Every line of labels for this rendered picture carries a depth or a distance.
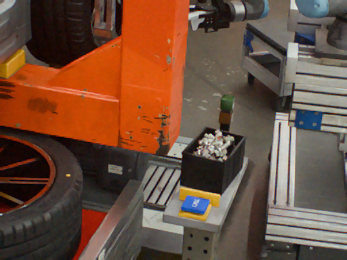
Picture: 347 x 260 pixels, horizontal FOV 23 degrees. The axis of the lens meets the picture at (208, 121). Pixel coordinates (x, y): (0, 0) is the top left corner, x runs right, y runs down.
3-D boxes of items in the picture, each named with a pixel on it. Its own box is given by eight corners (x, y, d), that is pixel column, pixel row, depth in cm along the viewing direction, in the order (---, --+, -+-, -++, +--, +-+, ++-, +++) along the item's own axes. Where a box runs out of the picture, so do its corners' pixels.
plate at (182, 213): (185, 202, 253) (185, 199, 252) (211, 207, 251) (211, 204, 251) (177, 216, 245) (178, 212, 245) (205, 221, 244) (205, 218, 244)
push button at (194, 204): (186, 201, 252) (187, 194, 251) (209, 205, 250) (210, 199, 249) (180, 213, 245) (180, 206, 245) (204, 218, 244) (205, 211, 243)
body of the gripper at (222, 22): (203, 33, 293) (233, 29, 299) (205, 9, 289) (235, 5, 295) (192, 26, 299) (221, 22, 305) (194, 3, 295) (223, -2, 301)
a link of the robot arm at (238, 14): (245, 4, 297) (232, -4, 303) (234, 5, 295) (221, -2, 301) (243, 24, 301) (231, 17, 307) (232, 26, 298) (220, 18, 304)
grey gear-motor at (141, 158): (41, 188, 323) (40, 104, 308) (148, 209, 316) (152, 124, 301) (20, 212, 307) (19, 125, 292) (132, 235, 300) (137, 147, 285)
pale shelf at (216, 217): (197, 156, 285) (198, 147, 284) (247, 165, 282) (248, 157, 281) (161, 222, 247) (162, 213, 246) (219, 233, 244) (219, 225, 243)
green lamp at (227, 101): (221, 104, 275) (223, 93, 274) (234, 106, 275) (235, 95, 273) (219, 109, 272) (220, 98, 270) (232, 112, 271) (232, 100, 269)
